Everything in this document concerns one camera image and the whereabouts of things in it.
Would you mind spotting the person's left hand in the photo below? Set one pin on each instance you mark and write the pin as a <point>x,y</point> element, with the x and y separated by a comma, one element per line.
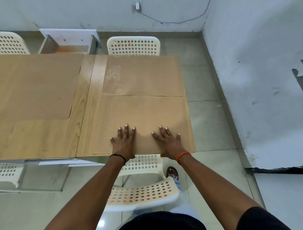
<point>123,145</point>

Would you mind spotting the person's right hand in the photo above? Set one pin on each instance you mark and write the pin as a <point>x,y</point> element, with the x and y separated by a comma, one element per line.
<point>171,148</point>

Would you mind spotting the person's right little finger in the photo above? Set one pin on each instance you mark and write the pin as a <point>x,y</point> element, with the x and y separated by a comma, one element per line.
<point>178,138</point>

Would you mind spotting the person's left little finger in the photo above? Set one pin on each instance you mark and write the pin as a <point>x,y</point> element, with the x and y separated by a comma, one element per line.
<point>113,140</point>

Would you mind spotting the person's left middle finger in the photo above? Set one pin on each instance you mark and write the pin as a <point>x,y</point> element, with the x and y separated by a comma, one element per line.
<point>126,131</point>

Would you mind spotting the person's left thumb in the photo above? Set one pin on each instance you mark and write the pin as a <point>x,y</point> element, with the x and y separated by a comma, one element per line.
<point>133,156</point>

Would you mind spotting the person's right middle finger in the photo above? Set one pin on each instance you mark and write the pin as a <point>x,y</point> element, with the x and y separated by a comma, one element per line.
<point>162,132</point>

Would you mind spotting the person's right forearm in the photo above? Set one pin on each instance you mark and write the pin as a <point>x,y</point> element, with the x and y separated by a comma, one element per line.
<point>213,187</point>

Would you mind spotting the person's left forearm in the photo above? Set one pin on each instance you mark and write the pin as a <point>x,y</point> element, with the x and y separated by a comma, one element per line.
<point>94,192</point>

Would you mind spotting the black wristband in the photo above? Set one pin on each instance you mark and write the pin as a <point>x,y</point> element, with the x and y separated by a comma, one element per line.
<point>119,156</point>

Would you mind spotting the orange wristband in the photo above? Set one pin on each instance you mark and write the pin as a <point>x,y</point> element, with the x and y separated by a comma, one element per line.
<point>183,155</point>

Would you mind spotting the person's foot in sandal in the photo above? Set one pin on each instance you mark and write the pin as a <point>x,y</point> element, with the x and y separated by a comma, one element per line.
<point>172,173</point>

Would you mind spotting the dotted brown paper sheet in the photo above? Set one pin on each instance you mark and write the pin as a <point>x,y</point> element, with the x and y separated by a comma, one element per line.
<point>142,113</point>

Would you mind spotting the white perforated plastic chair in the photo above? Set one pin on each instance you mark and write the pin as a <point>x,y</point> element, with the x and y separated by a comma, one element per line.
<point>8,174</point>
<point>10,43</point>
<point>142,194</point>
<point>133,46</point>

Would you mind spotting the small brown paper sheet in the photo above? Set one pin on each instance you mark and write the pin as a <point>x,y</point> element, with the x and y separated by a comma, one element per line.
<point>146,75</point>

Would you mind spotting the black shirt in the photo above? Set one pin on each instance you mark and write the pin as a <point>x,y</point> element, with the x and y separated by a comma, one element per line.
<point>165,222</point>

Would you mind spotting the large brown paper sheet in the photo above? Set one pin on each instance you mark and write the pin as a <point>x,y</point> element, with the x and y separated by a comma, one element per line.
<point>37,85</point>

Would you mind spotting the white side table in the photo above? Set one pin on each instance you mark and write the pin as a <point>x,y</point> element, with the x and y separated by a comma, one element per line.
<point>68,38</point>

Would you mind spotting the metal table frame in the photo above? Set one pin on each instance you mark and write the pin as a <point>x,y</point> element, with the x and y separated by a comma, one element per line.
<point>59,161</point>

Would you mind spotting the white wall socket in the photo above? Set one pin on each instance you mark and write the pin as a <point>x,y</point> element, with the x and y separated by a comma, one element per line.
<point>136,6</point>

